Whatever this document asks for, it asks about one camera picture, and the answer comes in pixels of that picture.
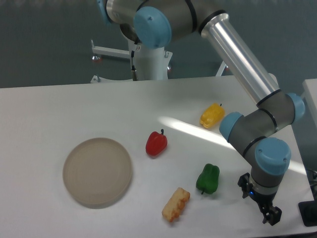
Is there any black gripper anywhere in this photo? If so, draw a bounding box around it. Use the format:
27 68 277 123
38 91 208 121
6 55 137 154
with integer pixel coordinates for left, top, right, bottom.
237 173 282 226

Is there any red bell pepper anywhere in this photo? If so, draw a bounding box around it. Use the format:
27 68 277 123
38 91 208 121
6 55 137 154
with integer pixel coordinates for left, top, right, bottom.
145 129 168 157

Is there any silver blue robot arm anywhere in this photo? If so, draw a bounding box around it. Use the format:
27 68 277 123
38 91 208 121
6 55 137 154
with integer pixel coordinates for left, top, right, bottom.
97 0 305 225

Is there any green bell pepper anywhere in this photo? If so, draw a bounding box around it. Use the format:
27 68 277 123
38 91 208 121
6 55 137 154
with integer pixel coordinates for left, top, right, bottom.
196 164 220 194

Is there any yellow bell pepper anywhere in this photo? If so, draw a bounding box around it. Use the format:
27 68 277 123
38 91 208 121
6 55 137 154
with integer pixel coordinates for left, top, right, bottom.
200 103 225 128

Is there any black device at table edge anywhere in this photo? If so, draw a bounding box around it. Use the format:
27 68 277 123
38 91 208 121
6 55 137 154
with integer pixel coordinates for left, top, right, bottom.
298 201 317 227

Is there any orange waffle toy food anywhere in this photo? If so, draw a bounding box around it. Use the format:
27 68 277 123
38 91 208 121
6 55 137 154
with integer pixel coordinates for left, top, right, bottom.
161 187 191 222

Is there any white side table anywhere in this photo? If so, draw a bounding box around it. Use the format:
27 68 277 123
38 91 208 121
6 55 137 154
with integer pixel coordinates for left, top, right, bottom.
287 79 317 121

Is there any beige round plate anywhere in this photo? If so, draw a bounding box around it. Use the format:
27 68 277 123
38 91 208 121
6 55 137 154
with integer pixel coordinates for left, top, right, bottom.
62 138 133 209

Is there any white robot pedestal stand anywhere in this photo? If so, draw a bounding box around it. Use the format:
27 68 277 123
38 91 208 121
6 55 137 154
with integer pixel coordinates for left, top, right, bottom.
90 23 231 84

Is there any black cable on pedestal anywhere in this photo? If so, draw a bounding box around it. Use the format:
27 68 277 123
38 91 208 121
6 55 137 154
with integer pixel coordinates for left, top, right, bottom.
130 37 142 81

